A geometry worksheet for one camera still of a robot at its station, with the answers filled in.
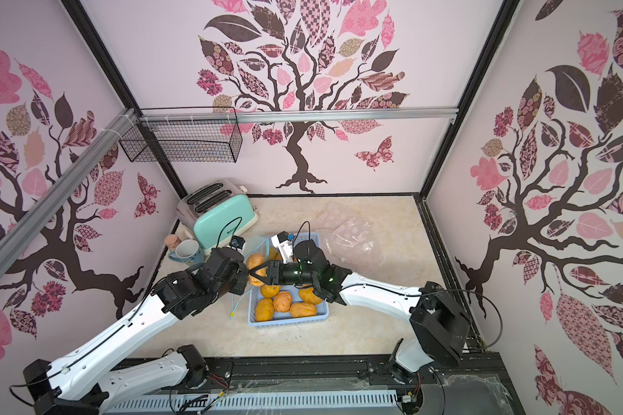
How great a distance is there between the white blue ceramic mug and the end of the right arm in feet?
1.31

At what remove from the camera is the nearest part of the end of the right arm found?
58cm

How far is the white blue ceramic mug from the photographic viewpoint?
908 mm
